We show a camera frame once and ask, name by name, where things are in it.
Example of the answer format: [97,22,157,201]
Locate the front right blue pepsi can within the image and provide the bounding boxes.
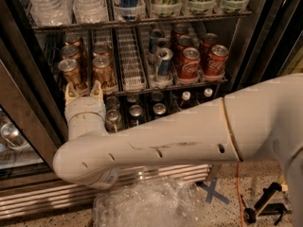
[152,103,167,118]

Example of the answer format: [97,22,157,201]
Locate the can behind left door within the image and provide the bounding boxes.
[0,122,29,151]

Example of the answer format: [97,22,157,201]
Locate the back right red cola can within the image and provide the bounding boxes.
[199,33,218,60]

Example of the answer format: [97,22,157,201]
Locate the right glass fridge door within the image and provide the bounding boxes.
[230,0,303,91]

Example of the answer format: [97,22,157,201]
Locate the front second-row orange can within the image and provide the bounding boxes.
[92,56,116,89]

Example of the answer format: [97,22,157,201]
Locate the blue pepsi can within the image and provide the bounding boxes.
[152,103,167,118]
[126,95,140,106]
[129,104,144,127]
[151,91,164,105]

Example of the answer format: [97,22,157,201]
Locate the red cola can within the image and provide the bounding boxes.
[170,24,188,43]
[174,35,194,61]
[199,33,218,60]
[177,47,201,79]
[203,44,229,77]

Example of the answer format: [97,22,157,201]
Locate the right white-capped bottle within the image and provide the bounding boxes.
[197,88,213,104]

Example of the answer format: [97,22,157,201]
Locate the empty white can tray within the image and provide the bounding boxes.
[116,27,146,93]

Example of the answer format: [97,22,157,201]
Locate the orange cable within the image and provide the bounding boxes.
[236,163,245,227]

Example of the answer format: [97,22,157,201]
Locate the wire shelf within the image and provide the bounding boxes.
[62,76,229,103]
[32,9,252,33]

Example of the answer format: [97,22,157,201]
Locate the middle wire shelf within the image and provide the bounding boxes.
[62,76,229,103]

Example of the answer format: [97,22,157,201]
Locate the left glass fridge door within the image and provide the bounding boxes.
[0,40,66,191]

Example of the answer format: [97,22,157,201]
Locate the right clear water bottles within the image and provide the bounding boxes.
[73,0,108,24]

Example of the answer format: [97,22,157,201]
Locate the top wire shelf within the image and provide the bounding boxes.
[32,9,252,33]

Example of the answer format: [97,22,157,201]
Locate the left clear water bottles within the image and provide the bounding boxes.
[30,0,73,26]

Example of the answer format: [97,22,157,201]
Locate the left white-capped bottle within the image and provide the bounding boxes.
[177,91,191,110]

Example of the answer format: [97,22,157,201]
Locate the second-row orange can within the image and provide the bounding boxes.
[92,56,116,89]
[92,44,112,59]

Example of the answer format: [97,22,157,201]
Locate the middle blue silver can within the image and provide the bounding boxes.
[155,38,170,51]

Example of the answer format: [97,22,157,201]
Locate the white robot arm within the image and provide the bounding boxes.
[53,73,303,227]

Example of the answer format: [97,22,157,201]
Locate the front left red cola can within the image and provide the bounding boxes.
[177,47,201,79]

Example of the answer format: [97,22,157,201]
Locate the front blue silver can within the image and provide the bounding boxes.
[155,47,173,81]

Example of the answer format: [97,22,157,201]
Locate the clear plastic bin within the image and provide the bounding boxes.
[93,178,200,227]

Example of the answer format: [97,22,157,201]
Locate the clear water bottles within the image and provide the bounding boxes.
[73,0,108,24]
[30,0,73,26]

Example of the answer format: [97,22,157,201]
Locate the front right red cola can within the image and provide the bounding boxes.
[203,44,229,77]

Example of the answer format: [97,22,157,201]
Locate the blue silver can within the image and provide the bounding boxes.
[155,38,170,51]
[149,28,165,54]
[155,47,173,81]

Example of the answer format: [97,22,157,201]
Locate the back left blue pepsi can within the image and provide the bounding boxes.
[126,95,140,106]

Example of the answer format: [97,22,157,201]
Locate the middle left red cola can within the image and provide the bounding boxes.
[174,35,194,61]

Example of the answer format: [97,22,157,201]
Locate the glass fridge door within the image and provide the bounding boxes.
[230,0,303,91]
[0,40,66,191]

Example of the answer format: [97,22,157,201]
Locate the back blue silver can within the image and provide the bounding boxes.
[149,28,165,54]

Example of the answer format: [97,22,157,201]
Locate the steel fridge base grille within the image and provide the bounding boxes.
[0,165,221,221]

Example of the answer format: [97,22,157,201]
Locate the back left red cola can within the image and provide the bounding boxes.
[170,24,188,43]

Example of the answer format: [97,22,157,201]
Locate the white-capped bottle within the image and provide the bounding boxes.
[177,91,191,110]
[197,88,213,104]

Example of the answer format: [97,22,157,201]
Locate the front left blue pepsi can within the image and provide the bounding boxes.
[129,104,144,127]

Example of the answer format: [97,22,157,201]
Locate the back second-row orange can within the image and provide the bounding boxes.
[92,44,112,59]

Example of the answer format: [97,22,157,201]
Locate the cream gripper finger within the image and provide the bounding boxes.
[65,82,79,99]
[90,80,103,100]

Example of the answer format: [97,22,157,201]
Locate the back right blue pepsi can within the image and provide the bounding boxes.
[151,91,164,105]

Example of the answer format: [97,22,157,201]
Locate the blue tape cross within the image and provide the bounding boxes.
[196,178,229,205]

